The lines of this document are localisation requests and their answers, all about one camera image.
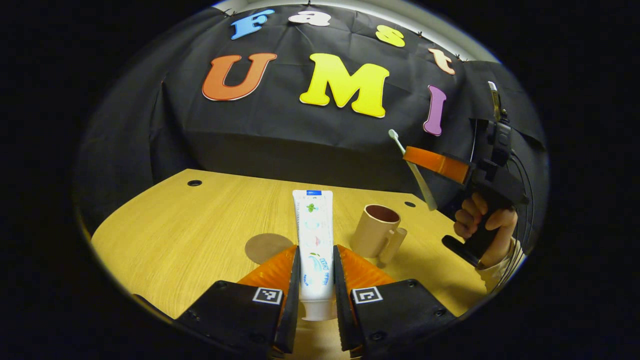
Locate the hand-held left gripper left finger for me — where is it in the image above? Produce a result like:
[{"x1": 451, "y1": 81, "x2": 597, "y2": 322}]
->
[{"x1": 175, "y1": 245, "x2": 301, "y2": 358}]

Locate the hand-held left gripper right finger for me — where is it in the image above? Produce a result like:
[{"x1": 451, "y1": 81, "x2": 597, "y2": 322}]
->
[{"x1": 333, "y1": 244, "x2": 457, "y2": 358}]

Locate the white toothbrush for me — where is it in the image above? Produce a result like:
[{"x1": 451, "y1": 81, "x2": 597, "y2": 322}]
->
[{"x1": 388, "y1": 129, "x2": 438, "y2": 211}]

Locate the brown round coaster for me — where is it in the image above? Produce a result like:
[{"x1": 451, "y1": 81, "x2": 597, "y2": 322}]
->
[{"x1": 245, "y1": 233, "x2": 295, "y2": 265}]

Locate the white toothpaste tube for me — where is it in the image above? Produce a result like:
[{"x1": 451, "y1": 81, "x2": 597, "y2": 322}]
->
[{"x1": 292, "y1": 189, "x2": 337, "y2": 321}]

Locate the beige cup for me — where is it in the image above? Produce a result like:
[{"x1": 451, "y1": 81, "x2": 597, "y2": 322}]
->
[{"x1": 350, "y1": 204, "x2": 408, "y2": 264}]

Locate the wooden desktop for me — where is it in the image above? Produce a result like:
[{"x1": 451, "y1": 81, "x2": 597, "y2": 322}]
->
[{"x1": 91, "y1": 168, "x2": 488, "y2": 360}]

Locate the black backdrop cloth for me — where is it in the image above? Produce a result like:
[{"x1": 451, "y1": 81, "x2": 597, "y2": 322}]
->
[{"x1": 75, "y1": 4, "x2": 548, "y2": 236}]

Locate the black cable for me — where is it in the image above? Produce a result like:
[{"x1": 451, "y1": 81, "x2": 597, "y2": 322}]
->
[{"x1": 507, "y1": 150, "x2": 537, "y2": 291}]

